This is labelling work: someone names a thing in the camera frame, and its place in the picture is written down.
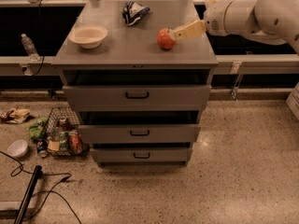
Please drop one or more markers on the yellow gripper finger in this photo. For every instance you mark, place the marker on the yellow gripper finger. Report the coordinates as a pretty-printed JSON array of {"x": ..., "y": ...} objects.
[{"x": 189, "y": 30}]

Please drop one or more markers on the red apple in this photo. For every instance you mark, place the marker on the red apple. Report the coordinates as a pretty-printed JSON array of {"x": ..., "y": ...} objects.
[{"x": 164, "y": 39}]

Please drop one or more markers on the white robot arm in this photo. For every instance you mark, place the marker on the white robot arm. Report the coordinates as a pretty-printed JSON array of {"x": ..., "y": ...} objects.
[{"x": 271, "y": 22}]

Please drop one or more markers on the white bowl on floor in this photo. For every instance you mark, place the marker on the white bowl on floor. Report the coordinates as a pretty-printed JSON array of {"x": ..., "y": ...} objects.
[{"x": 17, "y": 149}]

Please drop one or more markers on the blue white chip bag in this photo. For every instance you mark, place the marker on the blue white chip bag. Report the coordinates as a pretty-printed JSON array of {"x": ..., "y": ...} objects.
[{"x": 133, "y": 12}]

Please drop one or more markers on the grey drawer cabinet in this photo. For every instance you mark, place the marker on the grey drawer cabinet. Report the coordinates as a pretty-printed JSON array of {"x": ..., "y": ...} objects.
[{"x": 130, "y": 56}]

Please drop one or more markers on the top grey drawer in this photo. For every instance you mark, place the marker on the top grey drawer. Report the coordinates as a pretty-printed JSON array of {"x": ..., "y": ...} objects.
[{"x": 137, "y": 98}]

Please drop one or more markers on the grey drawer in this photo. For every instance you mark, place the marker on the grey drawer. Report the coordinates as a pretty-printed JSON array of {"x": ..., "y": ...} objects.
[
  {"x": 133, "y": 134},
  {"x": 137, "y": 98},
  {"x": 114, "y": 155}
]

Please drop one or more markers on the cardboard box at right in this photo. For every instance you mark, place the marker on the cardboard box at right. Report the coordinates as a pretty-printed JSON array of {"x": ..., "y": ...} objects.
[{"x": 293, "y": 101}]

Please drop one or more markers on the middle grey drawer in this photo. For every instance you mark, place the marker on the middle grey drawer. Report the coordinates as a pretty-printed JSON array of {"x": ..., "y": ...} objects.
[{"x": 133, "y": 134}]

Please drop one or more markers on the bottom grey drawer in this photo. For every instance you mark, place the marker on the bottom grey drawer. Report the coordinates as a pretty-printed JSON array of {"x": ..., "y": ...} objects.
[{"x": 114, "y": 155}]

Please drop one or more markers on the red soda can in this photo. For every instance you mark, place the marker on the red soda can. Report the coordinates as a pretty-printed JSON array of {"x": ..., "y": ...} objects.
[{"x": 75, "y": 142}]

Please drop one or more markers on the clear plastic water bottle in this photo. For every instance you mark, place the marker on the clear plastic water bottle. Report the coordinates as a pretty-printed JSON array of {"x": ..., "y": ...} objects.
[{"x": 30, "y": 48}]

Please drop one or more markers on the green snack bag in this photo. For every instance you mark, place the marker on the green snack bag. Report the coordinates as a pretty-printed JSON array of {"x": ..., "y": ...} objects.
[{"x": 37, "y": 128}]

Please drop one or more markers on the blue soda can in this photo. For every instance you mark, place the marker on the blue soda can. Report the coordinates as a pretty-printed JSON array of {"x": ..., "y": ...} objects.
[{"x": 42, "y": 148}]

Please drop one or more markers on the yellow brown snack bag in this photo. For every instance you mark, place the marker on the yellow brown snack bag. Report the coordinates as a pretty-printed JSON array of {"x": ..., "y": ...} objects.
[{"x": 14, "y": 115}]

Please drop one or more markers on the black pole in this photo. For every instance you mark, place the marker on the black pole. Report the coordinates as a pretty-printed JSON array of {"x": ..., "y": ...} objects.
[{"x": 28, "y": 195}]

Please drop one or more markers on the wire mesh basket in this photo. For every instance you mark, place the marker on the wire mesh basket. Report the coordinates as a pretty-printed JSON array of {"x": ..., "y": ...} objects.
[{"x": 61, "y": 122}]

